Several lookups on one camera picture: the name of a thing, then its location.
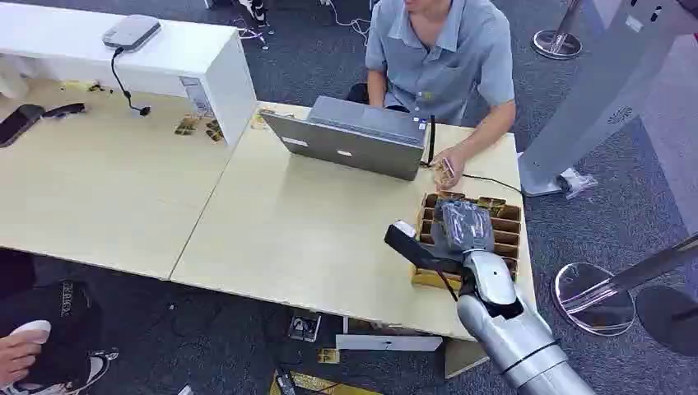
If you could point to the person's left hand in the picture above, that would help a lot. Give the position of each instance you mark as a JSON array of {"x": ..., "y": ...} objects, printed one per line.
[{"x": 453, "y": 163}]

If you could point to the person's hand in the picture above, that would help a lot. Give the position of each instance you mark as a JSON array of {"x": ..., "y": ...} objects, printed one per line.
[{"x": 15, "y": 357}]

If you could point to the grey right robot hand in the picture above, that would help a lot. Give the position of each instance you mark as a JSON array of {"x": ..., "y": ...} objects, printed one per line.
[{"x": 466, "y": 226}]

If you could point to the white rounded object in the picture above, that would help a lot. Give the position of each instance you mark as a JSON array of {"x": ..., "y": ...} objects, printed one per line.
[{"x": 34, "y": 329}]

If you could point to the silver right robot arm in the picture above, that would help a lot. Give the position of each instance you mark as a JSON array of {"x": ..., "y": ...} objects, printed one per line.
[{"x": 518, "y": 338}]

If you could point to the wooden card box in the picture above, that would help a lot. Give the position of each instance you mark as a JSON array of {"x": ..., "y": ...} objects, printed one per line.
[{"x": 504, "y": 226}]

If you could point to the person with dark trousers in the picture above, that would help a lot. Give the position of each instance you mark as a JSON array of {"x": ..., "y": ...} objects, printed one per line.
[{"x": 60, "y": 321}]

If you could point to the black and white shoe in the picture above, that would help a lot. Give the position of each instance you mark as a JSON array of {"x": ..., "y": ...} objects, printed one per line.
[{"x": 90, "y": 370}]

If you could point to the grey laptop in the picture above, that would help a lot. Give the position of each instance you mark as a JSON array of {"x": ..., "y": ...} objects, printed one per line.
[{"x": 349, "y": 146}]

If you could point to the person at laptop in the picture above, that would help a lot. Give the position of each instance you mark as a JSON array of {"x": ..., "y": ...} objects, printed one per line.
[{"x": 436, "y": 54}]

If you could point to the clear plastic bag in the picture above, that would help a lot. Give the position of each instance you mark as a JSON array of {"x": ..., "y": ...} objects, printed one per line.
[{"x": 577, "y": 182}]

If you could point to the white table crossbar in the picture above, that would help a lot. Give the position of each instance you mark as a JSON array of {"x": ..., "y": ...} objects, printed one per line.
[{"x": 388, "y": 343}]

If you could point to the small chrome stanchion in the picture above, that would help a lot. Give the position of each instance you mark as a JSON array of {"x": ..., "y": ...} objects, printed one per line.
[{"x": 557, "y": 43}]

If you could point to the grey gate pillar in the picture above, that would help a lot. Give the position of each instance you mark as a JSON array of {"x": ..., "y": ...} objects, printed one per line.
[{"x": 600, "y": 92}]

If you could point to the yellow floor card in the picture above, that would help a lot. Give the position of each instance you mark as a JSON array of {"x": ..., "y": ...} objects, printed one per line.
[{"x": 328, "y": 356}]

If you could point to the black square box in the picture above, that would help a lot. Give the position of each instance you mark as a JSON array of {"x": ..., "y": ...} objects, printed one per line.
[{"x": 303, "y": 328}]

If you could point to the single yellow card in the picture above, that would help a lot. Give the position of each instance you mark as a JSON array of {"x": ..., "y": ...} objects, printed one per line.
[{"x": 258, "y": 121}]

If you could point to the yellow floor tape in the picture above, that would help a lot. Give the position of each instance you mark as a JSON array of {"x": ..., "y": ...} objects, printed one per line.
[{"x": 327, "y": 386}]

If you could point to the black round base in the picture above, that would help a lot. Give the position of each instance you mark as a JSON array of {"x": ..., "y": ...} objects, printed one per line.
[{"x": 671, "y": 319}]

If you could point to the large black flat object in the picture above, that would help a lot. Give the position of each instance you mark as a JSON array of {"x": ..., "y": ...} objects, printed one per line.
[{"x": 17, "y": 124}]

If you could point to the black power strip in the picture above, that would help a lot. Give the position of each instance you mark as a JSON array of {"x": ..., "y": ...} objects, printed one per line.
[{"x": 285, "y": 382}]

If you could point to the chair legs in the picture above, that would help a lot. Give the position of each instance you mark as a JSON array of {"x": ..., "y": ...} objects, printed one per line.
[{"x": 255, "y": 19}]

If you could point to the small black flat object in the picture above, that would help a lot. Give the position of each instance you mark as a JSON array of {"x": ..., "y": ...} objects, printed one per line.
[{"x": 64, "y": 110}]

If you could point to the yellow scrap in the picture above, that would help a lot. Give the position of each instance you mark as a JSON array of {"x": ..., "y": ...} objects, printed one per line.
[{"x": 82, "y": 86}]

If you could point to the white cabinet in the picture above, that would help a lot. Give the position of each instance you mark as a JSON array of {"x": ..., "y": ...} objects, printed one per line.
[{"x": 180, "y": 60}]

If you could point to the grey flat device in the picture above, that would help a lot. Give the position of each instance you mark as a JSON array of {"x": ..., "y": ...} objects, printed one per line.
[{"x": 132, "y": 31}]

